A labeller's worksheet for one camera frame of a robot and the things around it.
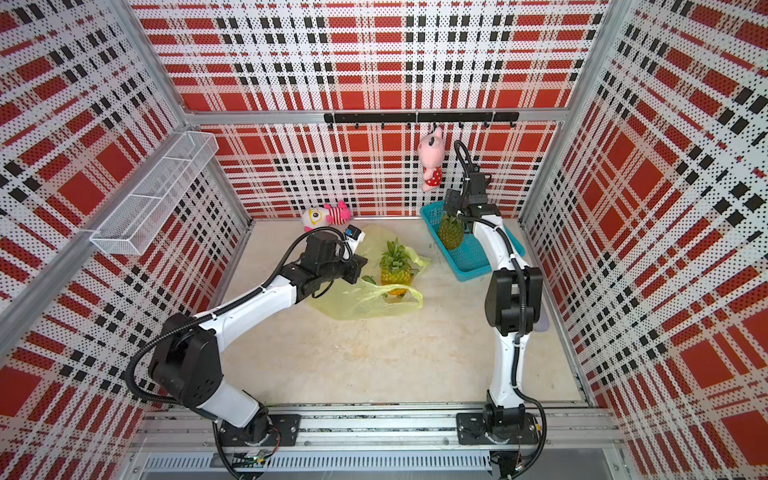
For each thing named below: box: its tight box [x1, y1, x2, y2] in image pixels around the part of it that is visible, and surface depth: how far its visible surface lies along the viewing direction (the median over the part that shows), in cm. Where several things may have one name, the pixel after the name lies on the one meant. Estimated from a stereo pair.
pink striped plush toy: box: [301, 200, 351, 233], surface depth 117 cm
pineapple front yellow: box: [379, 237, 419, 297], surface depth 90 cm
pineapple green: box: [438, 213, 465, 250], surface depth 107 cm
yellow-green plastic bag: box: [308, 224, 431, 321], surface depth 83 cm
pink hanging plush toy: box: [418, 123, 445, 193], surface depth 95 cm
